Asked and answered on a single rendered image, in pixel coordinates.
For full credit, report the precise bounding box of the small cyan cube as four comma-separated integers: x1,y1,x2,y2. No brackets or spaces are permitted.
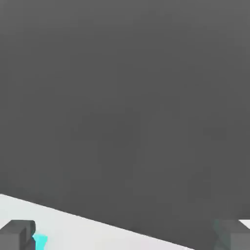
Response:
32,233,48,250

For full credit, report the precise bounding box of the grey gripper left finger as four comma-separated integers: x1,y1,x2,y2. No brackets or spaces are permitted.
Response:
0,219,37,250

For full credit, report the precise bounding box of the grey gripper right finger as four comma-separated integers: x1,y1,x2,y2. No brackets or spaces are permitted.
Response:
213,218,250,250

